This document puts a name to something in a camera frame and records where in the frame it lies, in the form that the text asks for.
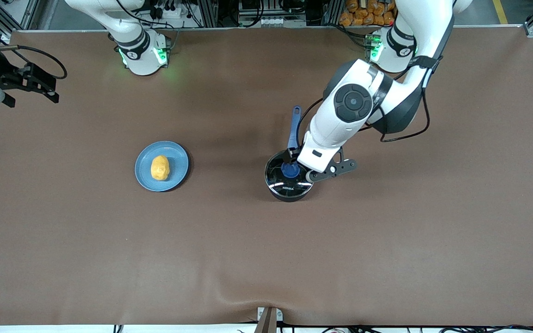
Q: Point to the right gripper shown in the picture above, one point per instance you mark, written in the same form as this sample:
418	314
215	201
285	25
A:
9	78

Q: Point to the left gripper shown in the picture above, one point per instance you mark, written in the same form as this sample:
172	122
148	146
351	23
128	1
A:
288	157

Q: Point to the glass lid with blue knob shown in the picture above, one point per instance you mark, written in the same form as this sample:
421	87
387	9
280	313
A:
279	179

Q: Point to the yellow potato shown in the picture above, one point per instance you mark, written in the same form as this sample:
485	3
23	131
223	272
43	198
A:
160	168

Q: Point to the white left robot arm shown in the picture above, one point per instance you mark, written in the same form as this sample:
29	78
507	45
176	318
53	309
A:
354	76

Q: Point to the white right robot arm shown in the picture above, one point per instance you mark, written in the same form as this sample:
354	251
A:
139	55

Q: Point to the brown table mat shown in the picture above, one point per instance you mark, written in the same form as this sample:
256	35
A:
248	254

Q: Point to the blue round plate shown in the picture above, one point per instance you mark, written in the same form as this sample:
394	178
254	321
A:
178	162

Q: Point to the aluminium rack with electronics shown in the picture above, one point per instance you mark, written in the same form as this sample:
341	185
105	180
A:
266	21

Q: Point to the bag of orange items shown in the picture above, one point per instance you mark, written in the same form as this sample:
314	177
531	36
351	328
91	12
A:
363	14

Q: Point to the white power strip with plugs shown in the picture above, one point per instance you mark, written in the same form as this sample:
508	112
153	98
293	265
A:
169	10

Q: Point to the metal camera stand post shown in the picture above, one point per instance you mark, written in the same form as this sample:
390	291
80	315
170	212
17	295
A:
269	320

